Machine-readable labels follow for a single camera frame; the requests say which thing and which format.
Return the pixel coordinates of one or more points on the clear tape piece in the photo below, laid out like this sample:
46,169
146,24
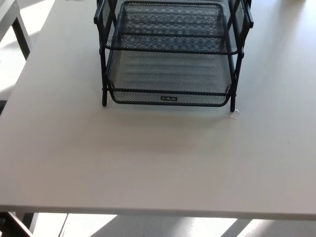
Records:
234,114

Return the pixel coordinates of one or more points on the black mesh tray with label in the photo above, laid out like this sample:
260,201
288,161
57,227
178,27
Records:
172,74

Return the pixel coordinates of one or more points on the dark brown desk leg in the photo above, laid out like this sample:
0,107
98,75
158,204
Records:
14,224

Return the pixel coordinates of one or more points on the black metal organizer frame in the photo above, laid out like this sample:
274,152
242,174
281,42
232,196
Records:
104,93

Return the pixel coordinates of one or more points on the black mesh drawer tray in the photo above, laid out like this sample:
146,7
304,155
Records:
170,47

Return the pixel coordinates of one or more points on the white side table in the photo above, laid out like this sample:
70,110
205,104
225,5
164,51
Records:
21,32

